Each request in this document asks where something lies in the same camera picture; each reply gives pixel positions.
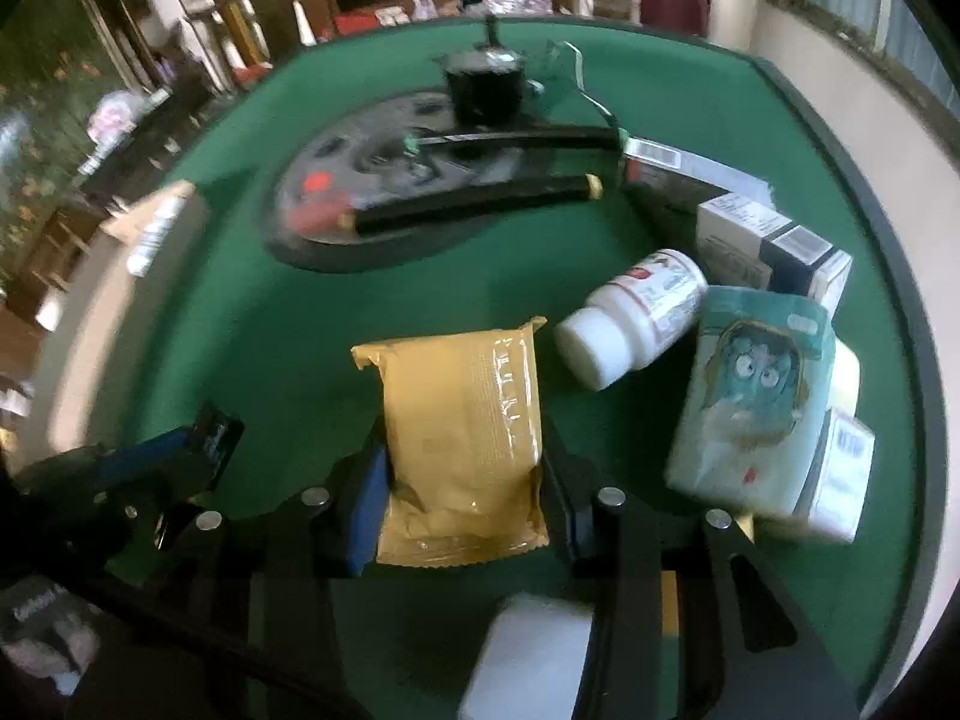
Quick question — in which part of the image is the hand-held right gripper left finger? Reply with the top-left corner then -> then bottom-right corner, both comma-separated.
150,431 -> 392,720

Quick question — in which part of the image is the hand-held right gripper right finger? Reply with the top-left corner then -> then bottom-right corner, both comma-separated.
541,418 -> 857,720

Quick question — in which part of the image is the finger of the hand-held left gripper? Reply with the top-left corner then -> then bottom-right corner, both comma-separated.
90,401 -> 245,500

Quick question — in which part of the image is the yellow snack packet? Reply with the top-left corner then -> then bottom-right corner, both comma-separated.
351,315 -> 552,567

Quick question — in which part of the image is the cream box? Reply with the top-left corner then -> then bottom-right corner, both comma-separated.
825,337 -> 862,417

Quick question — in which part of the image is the white block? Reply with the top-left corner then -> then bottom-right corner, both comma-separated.
457,591 -> 597,720

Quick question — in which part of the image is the teal printed tissue pack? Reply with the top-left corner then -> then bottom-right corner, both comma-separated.
664,285 -> 837,522

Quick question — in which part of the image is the white pill bottle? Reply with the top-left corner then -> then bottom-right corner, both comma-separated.
553,249 -> 710,392

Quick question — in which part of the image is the white printed carton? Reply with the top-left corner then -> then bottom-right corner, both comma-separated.
126,191 -> 188,278

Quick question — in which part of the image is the white box with barcode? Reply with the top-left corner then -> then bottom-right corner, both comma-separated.
757,409 -> 877,545

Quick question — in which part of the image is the black bar with yellow end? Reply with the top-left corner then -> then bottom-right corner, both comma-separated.
337,172 -> 605,237

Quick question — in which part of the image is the round black tray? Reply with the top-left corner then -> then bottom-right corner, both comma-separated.
266,90 -> 623,275

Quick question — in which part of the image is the white plastic bag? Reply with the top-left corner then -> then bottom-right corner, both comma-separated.
86,86 -> 173,143

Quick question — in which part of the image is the white and black box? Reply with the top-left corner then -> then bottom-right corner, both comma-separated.
694,193 -> 854,316

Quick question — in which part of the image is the dark box with red end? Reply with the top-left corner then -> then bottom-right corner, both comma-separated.
621,136 -> 777,241

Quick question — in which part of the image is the long black bar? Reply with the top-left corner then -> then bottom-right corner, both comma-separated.
405,126 -> 625,158

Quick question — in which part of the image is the clear plastic piece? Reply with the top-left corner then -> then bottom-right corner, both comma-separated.
529,40 -> 620,128

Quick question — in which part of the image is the red bag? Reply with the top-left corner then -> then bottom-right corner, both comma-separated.
330,6 -> 395,37

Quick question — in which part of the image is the window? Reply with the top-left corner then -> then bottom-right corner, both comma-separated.
802,0 -> 960,113

